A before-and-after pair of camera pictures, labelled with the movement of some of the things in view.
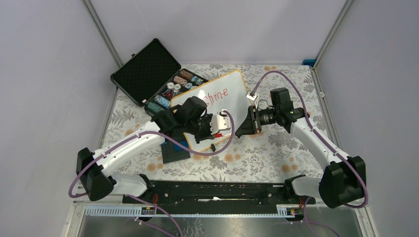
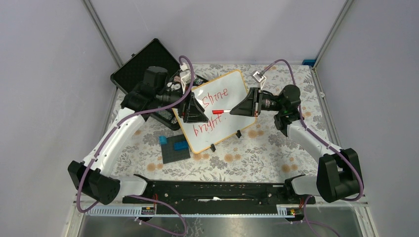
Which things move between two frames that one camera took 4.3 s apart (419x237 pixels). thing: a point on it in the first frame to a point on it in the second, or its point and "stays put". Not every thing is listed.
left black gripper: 208,135 to 192,111
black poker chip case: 152,77 stays put
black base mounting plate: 218,197 stays put
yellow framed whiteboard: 229,93 stays put
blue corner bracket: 310,62 stays put
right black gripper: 250,126 to 251,105
